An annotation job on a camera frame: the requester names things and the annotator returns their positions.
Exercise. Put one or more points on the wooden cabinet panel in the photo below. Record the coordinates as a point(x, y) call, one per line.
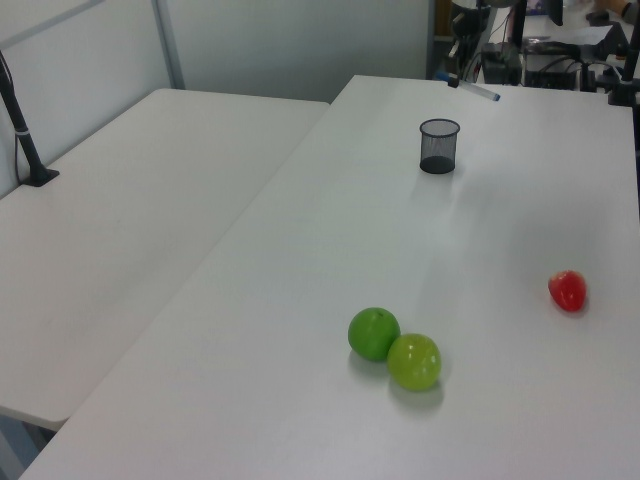
point(445, 17)

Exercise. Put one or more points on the black electronics box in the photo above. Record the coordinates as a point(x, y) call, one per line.
point(550, 75)

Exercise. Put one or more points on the black triangular bracket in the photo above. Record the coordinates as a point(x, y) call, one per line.
point(610, 42)

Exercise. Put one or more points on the red toy fruit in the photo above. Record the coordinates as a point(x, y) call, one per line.
point(568, 291)

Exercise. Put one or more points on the black mesh pen cup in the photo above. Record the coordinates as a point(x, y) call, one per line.
point(439, 147)

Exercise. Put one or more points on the light green toy apple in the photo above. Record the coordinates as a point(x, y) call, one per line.
point(415, 362)

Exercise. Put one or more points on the black monitor stand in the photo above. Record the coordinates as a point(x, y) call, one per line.
point(554, 11)

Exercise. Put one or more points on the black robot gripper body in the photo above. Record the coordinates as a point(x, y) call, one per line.
point(467, 25)

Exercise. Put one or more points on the white marker with blue cap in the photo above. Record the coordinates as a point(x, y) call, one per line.
point(475, 90)

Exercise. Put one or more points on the dark green toy apple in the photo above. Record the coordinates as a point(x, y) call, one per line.
point(371, 334)

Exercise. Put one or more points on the grey partition frame post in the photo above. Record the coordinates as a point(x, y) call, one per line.
point(169, 42)

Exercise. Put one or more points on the black camera pole with base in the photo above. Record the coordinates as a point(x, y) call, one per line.
point(25, 135)

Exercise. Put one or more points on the black clamp stand pole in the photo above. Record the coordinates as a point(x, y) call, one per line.
point(629, 75)

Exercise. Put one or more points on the thin black upright pole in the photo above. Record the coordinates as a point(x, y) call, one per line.
point(519, 25)

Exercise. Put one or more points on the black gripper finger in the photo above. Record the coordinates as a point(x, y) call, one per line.
point(457, 65)
point(451, 65)

